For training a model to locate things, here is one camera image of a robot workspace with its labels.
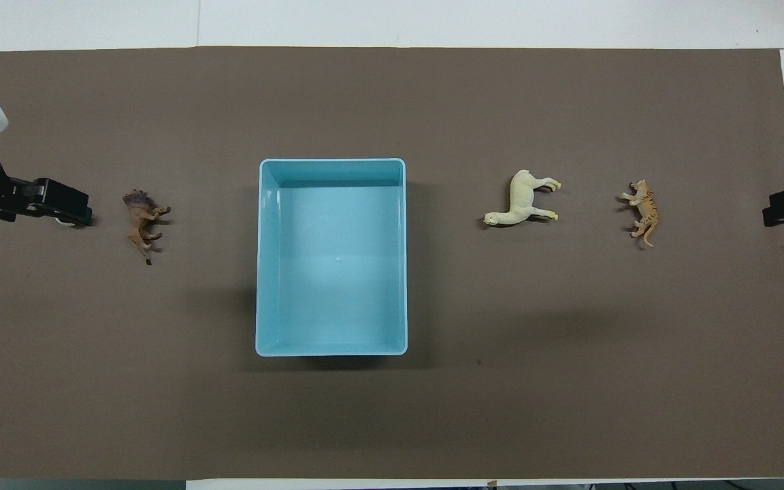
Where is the brown table mat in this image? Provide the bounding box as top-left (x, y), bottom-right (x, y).
top-left (0, 46), bottom-right (784, 480)

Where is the orange tiger toy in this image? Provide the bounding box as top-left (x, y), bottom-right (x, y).
top-left (618, 179), bottom-right (661, 248)

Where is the light blue storage box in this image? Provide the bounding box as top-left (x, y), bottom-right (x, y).
top-left (255, 158), bottom-right (408, 357)

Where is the brown lion toy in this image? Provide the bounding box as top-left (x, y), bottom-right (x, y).
top-left (122, 189), bottom-right (172, 266)

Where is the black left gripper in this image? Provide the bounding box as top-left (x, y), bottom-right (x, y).
top-left (8, 177), bottom-right (93, 227)

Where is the cream llama toy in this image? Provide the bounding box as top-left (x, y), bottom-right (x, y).
top-left (483, 169), bottom-right (562, 229)

